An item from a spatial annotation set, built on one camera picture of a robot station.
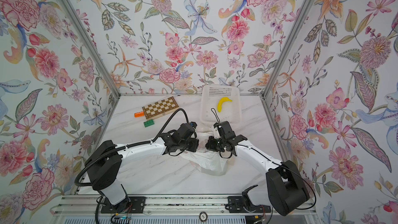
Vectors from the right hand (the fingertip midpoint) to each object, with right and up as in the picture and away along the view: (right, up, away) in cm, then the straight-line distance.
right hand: (205, 144), depth 86 cm
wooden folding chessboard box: (-30, +20, +24) cm, 44 cm away
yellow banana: (+12, +24, +28) cm, 39 cm away
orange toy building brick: (-46, +16, +25) cm, 54 cm away
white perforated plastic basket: (+20, +18, +25) cm, 36 cm away
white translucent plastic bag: (+2, -6, -9) cm, 11 cm away
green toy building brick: (-37, +10, +18) cm, 42 cm away
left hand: (-2, -1, -1) cm, 3 cm away
